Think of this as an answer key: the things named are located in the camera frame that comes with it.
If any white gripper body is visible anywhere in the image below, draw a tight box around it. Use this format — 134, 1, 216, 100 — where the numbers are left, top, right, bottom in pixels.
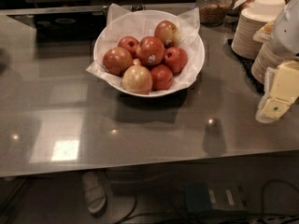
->
272, 0, 299, 60

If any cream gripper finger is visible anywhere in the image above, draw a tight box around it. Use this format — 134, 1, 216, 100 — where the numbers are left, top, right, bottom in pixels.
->
255, 61, 299, 123

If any red apple back right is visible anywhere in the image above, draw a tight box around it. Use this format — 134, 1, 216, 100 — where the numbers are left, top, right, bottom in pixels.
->
154, 21, 179, 48

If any red apple front right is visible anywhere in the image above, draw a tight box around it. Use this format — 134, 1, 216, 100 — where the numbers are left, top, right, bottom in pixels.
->
150, 64, 173, 91

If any red apple with sticker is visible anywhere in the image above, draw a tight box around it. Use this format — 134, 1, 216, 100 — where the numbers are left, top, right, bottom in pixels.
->
136, 36, 164, 66

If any white bowl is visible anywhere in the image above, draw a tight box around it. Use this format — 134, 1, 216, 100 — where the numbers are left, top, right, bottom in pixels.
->
93, 9, 206, 98

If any yellowish apple front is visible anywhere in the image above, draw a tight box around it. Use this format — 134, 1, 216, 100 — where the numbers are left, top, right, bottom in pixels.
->
122, 65, 152, 95

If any small hidden apple centre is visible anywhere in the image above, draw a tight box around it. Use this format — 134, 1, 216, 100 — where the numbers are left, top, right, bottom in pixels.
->
133, 59, 142, 66

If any red apple back left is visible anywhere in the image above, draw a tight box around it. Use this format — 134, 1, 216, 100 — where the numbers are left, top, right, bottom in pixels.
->
118, 36, 139, 59

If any paper plate stack front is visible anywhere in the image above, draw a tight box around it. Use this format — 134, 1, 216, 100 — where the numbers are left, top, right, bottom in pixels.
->
251, 41, 283, 84

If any paper plate stack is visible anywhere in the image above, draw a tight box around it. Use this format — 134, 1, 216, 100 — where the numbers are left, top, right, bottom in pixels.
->
231, 7, 274, 60
251, 41, 283, 84

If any black mat under plates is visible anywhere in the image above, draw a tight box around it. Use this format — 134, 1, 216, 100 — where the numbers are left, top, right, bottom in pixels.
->
227, 39, 264, 94

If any paper plate stack rear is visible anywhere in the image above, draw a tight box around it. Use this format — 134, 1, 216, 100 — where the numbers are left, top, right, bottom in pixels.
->
231, 7, 274, 60

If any glass jar with grains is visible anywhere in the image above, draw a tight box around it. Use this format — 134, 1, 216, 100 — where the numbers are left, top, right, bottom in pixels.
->
196, 0, 232, 26

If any blue grey box on floor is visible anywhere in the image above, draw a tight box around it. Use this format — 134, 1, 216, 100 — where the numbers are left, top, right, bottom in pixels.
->
184, 182, 249, 214

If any white sandal on floor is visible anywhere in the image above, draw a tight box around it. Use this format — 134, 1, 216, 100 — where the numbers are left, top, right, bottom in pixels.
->
82, 171, 107, 215

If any black cable on floor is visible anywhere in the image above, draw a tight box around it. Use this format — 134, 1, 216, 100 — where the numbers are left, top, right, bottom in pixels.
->
111, 179, 299, 224

